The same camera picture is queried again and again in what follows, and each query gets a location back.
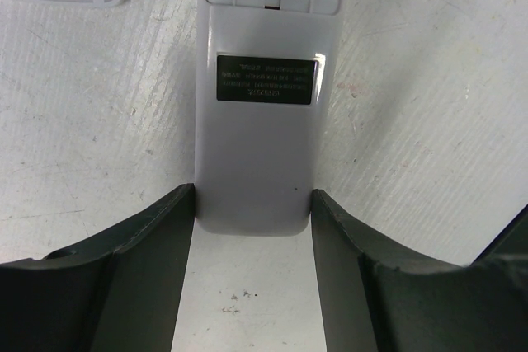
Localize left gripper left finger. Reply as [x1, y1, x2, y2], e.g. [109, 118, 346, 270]
[1, 184, 195, 351]

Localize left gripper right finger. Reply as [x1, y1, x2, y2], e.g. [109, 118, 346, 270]
[311, 190, 527, 351]

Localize red and white remote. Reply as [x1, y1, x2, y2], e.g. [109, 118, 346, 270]
[195, 0, 344, 236]

